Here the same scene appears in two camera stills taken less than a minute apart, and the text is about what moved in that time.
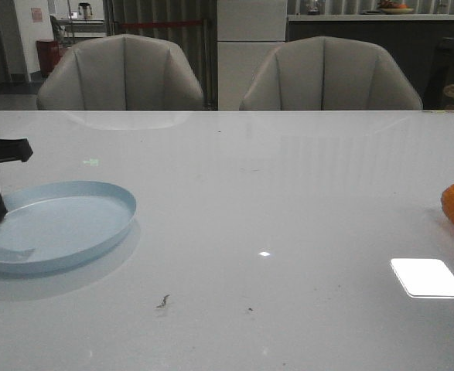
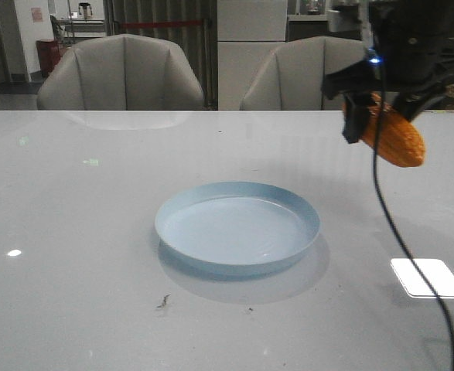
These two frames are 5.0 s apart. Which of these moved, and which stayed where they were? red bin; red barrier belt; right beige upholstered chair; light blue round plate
Moved: light blue round plate
Stayed: right beige upholstered chair; red bin; red barrier belt
